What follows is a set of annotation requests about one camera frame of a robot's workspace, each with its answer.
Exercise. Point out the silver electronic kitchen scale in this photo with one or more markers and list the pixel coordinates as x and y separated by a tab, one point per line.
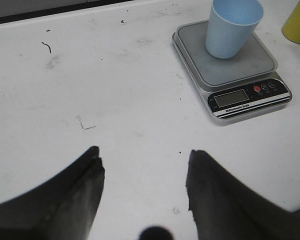
235	89

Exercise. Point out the yellow squeeze bottle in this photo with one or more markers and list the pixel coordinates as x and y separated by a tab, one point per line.
291	27

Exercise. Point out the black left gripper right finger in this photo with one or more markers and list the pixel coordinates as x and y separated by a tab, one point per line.
223	208

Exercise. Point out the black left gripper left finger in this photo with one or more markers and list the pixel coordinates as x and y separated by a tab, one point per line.
62	208

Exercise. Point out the light blue plastic cup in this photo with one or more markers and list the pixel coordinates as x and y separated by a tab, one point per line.
230	24

